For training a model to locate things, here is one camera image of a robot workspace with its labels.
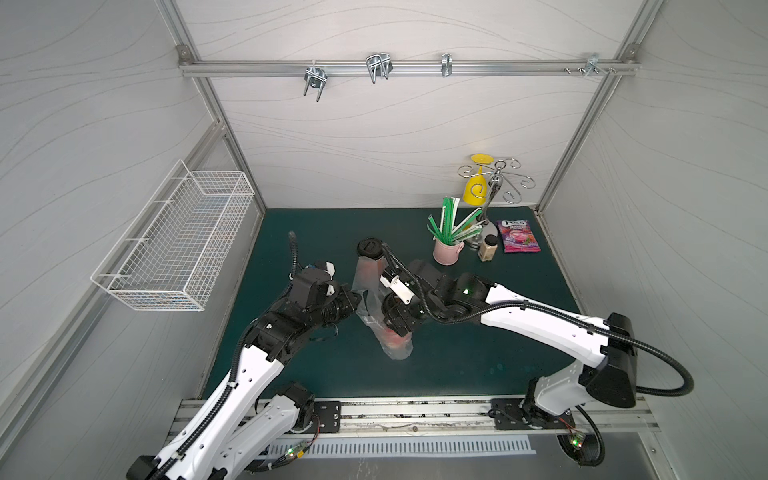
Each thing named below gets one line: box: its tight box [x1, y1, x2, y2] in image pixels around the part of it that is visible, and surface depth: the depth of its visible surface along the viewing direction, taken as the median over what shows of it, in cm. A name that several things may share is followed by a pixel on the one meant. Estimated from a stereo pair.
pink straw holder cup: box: [432, 239, 465, 266], surface depth 103 cm
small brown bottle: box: [478, 234, 498, 262], surface depth 102 cm
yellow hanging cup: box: [462, 154, 494, 206], surface depth 104 cm
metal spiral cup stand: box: [458, 158, 536, 248], surface depth 92 cm
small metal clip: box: [441, 53, 453, 77], surface depth 80 cm
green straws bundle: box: [426, 196, 483, 246], surface depth 100 cm
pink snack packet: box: [496, 220, 542, 253], surface depth 112 cm
